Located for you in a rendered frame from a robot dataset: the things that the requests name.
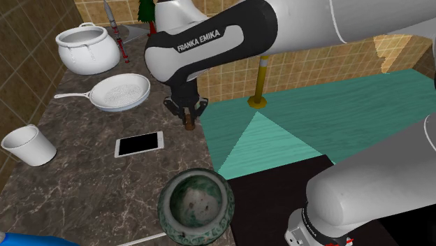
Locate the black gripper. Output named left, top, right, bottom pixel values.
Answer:
left=163, top=83, right=210, bottom=120

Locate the small brown cylinder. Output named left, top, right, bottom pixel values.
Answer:
left=184, top=114, right=197, bottom=131

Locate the white smartphone with black screen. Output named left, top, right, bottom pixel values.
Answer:
left=113, top=131, right=165, bottom=159

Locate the white frying pan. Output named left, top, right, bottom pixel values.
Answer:
left=53, top=73, right=152, bottom=113

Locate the yellow pole with round base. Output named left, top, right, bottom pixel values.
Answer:
left=247, top=55, right=270, bottom=110

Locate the green glazed ceramic vase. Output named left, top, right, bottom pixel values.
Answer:
left=157, top=168, right=236, bottom=246

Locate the green tree figure red base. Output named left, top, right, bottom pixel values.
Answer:
left=137, top=0, right=158, bottom=38

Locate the grey and red pen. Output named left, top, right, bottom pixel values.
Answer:
left=103, top=0, right=131, bottom=64

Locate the white cooking pot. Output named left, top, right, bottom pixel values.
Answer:
left=54, top=22, right=122, bottom=76

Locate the black robot stand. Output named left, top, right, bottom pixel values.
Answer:
left=226, top=154, right=436, bottom=246

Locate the thin white stick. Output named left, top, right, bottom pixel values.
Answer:
left=117, top=232, right=168, bottom=246

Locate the white cup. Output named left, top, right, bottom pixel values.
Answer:
left=0, top=124, right=58, bottom=168

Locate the blue rounded object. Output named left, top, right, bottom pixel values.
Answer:
left=0, top=231, right=80, bottom=246

